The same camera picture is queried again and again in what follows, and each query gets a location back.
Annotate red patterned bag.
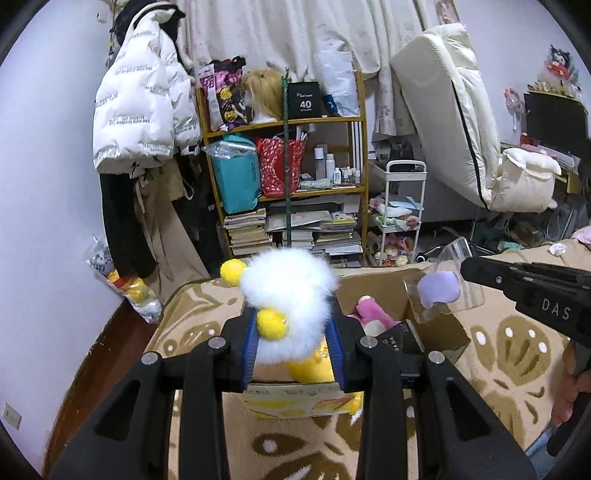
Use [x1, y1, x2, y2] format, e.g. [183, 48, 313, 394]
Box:
[255, 137, 308, 198]

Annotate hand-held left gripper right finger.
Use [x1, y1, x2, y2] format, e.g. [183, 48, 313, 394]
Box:
[323, 302, 539, 480]

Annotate wooden shelf rack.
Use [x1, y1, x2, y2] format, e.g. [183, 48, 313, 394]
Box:
[195, 69, 370, 268]

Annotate small purple soft toy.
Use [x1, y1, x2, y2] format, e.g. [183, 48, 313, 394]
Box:
[417, 271, 461, 310]

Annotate yellow bear plush toy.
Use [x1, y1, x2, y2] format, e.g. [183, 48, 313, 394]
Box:
[220, 249, 365, 423]

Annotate white puffer jacket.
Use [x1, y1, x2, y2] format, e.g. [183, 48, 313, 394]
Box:
[92, 7, 203, 174]

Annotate plastic bag of toys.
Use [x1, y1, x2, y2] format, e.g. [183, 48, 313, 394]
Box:
[88, 237, 162, 324]

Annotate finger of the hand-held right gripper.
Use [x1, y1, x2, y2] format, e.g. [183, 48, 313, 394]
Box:
[462, 257, 536, 308]

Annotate beige patterned blanket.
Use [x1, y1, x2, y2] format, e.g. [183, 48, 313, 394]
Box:
[152, 237, 591, 480]

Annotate stack of books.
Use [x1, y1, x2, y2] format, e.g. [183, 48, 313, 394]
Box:
[224, 209, 273, 257]

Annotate pile of magazines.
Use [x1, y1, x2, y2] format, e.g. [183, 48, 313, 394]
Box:
[265, 203, 365, 257]

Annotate black box with white print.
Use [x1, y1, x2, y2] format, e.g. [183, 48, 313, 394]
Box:
[287, 82, 324, 118]

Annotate person's right hand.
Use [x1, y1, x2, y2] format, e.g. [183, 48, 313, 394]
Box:
[551, 342, 591, 428]

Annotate clear packet with purple item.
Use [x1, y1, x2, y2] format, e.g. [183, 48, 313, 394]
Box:
[403, 237, 485, 324]

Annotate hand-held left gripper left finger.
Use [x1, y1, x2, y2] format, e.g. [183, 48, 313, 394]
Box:
[48, 308, 259, 480]

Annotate white trolley cart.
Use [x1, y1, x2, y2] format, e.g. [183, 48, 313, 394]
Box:
[367, 160, 428, 267]

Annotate pink hand fan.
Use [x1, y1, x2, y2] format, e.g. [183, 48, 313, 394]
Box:
[504, 88, 525, 132]

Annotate clear plastic bag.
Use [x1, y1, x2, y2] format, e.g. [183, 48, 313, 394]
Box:
[314, 48, 361, 116]

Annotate black pink patterned bag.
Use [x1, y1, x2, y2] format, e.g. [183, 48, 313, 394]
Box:
[198, 55, 254, 132]

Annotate cream cushion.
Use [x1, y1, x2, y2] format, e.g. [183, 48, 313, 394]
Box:
[489, 148, 563, 213]

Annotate white mattress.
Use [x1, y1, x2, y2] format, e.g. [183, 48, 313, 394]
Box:
[390, 22, 502, 210]

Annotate group of white bottles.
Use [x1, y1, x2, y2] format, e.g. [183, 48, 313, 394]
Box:
[314, 145, 363, 185]

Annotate green pole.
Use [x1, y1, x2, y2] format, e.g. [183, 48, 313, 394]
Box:
[283, 68, 294, 250]

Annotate white flat boards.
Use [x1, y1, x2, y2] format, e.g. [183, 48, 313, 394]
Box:
[350, 121, 365, 183]

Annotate black white character plush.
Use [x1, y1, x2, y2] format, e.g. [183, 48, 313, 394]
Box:
[547, 45, 580, 88]

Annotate black monitor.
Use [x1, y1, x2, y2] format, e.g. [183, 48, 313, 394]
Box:
[524, 91, 591, 153]

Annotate blond wig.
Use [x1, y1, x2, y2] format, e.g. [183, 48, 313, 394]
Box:
[242, 69, 287, 123]

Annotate pink plush toy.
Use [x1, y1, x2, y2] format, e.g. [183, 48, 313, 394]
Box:
[347, 296, 402, 337]

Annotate printed cardboard box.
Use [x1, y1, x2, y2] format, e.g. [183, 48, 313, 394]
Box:
[238, 270, 472, 418]

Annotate black hanging garment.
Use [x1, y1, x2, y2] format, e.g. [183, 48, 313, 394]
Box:
[99, 171, 158, 280]

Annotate teal bag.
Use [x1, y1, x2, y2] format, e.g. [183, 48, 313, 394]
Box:
[205, 134, 263, 215]

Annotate person's leg in jeans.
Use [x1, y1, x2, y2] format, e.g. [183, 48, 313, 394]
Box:
[526, 438, 568, 480]

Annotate beige hanging trousers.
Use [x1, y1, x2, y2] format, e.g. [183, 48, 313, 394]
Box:
[131, 159, 211, 301]

